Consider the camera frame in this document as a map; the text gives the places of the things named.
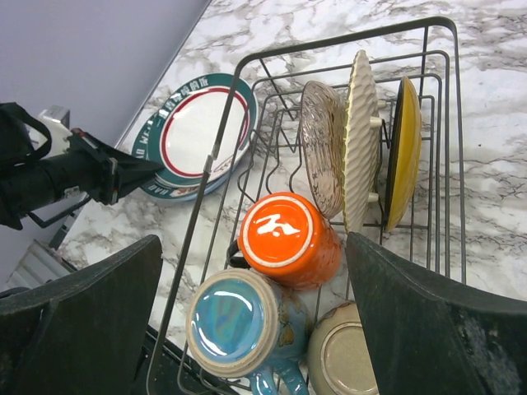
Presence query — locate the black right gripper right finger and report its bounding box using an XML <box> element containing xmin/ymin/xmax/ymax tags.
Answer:
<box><xmin>346</xmin><ymin>232</ymin><xmax>526</xmax><ymax>394</ymax></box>

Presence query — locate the beige ceramic bowl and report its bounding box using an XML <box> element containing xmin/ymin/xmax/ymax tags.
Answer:
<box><xmin>306</xmin><ymin>301</ymin><xmax>379</xmax><ymax>395</ymax></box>

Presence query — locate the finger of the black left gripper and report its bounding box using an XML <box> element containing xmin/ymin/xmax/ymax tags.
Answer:
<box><xmin>113</xmin><ymin>158</ymin><xmax>164</xmax><ymax>198</ymax></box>

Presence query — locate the yellow patterned plate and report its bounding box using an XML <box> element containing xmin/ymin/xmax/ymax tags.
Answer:
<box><xmin>385</xmin><ymin>77</ymin><xmax>422</xmax><ymax>232</ymax></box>

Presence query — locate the yellow woven bamboo plate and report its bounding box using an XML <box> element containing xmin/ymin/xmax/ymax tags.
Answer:
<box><xmin>343</xmin><ymin>49</ymin><xmax>382</xmax><ymax>232</ymax></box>

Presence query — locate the orange mug black handle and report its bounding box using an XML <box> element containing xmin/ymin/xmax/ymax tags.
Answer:
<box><xmin>226</xmin><ymin>192</ymin><xmax>342</xmax><ymax>290</ymax></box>

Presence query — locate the teal rimmed large plate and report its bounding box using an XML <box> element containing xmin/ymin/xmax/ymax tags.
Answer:
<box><xmin>132</xmin><ymin>109</ymin><xmax>252</xmax><ymax>202</ymax></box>

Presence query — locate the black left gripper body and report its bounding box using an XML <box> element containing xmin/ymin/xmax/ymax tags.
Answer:
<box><xmin>1</xmin><ymin>128</ymin><xmax>119</xmax><ymax>230</ymax></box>

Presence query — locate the aluminium side rail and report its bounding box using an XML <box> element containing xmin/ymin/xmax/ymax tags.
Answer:
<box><xmin>1</xmin><ymin>240</ymin><xmax>77</xmax><ymax>291</ymax></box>

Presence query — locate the pink small plate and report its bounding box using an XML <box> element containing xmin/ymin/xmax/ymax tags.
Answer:
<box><xmin>300</xmin><ymin>81</ymin><xmax>346</xmax><ymax>220</ymax></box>

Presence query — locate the blue butterfly mug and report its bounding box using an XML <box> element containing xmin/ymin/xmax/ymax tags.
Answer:
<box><xmin>185</xmin><ymin>268</ymin><xmax>313</xmax><ymax>394</ymax></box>

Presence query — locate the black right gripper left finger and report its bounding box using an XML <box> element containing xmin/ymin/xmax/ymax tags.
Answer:
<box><xmin>1</xmin><ymin>235</ymin><xmax>162</xmax><ymax>394</ymax></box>

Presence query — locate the dark wire dish rack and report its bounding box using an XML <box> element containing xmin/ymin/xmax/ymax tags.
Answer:
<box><xmin>145</xmin><ymin>16</ymin><xmax>464</xmax><ymax>394</ymax></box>

